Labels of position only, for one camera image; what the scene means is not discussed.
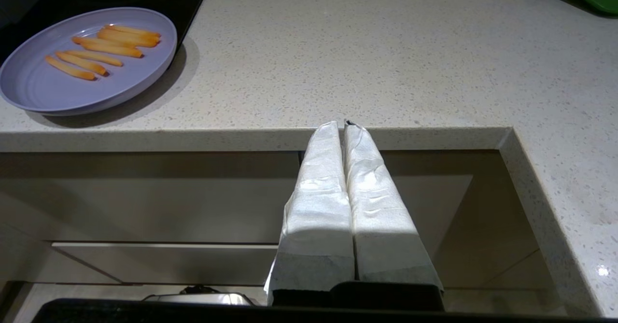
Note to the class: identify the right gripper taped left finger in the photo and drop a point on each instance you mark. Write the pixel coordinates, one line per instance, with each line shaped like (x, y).
(318, 217)

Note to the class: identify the purple round plate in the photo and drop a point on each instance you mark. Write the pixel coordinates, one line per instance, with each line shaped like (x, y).
(48, 91)

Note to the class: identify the orange french fry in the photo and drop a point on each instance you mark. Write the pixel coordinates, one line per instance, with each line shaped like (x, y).
(96, 58)
(120, 38)
(111, 49)
(72, 69)
(135, 31)

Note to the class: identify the orange carrot stick middle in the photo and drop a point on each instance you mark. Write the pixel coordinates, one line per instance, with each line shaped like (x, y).
(82, 63)

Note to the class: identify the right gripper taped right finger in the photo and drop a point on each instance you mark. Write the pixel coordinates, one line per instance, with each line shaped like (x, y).
(381, 226)

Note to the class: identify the silver black robot base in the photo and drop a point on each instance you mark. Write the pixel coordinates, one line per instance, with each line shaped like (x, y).
(217, 299)

